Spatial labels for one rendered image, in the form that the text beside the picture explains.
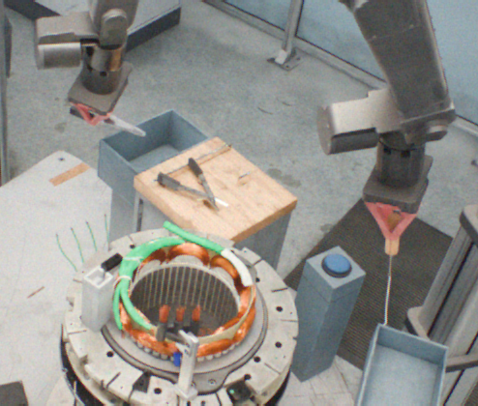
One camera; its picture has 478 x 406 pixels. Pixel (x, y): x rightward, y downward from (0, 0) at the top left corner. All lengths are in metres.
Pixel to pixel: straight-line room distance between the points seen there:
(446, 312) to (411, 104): 0.60
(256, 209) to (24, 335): 0.47
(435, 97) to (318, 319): 0.62
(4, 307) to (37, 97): 1.88
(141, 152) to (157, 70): 2.03
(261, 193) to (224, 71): 2.25
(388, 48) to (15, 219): 1.13
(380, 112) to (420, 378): 0.46
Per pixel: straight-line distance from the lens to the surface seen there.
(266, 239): 1.41
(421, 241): 3.01
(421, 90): 0.83
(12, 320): 1.54
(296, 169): 3.16
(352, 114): 0.93
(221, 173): 1.41
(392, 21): 0.57
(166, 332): 0.98
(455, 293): 1.36
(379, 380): 1.23
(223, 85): 3.52
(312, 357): 1.45
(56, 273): 1.61
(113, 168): 1.45
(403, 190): 1.01
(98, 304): 1.07
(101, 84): 1.24
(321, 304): 1.35
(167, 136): 1.57
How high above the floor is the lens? 1.97
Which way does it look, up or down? 42 degrees down
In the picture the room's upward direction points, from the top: 12 degrees clockwise
